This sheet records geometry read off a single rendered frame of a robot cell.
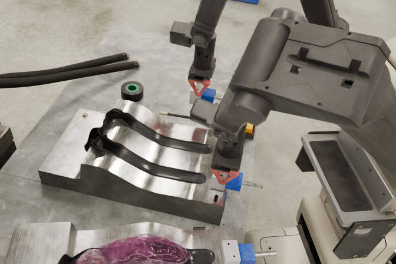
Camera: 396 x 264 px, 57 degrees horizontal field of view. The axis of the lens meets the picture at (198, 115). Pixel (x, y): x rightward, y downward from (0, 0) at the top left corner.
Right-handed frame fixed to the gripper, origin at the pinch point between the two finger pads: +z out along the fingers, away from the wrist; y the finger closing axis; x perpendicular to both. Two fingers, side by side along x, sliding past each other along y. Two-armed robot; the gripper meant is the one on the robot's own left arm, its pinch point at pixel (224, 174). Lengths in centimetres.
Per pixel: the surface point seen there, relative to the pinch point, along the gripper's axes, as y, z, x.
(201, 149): -10.6, 4.4, -7.8
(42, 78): -22, -1, -62
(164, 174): 0.8, 4.6, -15.6
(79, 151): -1.7, 5.7, -41.0
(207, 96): -27.0, -2.2, -9.8
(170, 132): -14.5, 3.9, -18.1
